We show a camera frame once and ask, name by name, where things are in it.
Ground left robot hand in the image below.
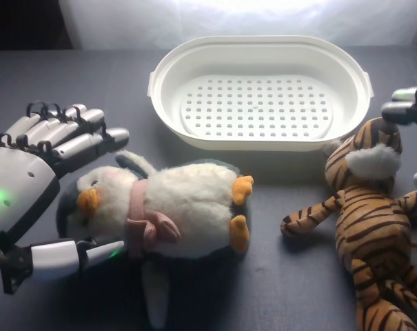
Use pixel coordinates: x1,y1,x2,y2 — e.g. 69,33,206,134
0,99,130,296

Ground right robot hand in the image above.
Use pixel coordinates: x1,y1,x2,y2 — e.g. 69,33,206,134
380,78,417,190

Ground plush tiger toy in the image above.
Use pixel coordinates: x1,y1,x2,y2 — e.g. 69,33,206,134
280,117,417,331

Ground plush penguin toy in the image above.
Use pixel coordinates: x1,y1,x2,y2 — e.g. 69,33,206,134
56,150,256,330

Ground white plastic tray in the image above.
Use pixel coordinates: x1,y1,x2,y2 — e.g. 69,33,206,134
148,37,374,160

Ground white backdrop sheet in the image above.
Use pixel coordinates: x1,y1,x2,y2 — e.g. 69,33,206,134
58,0,417,51

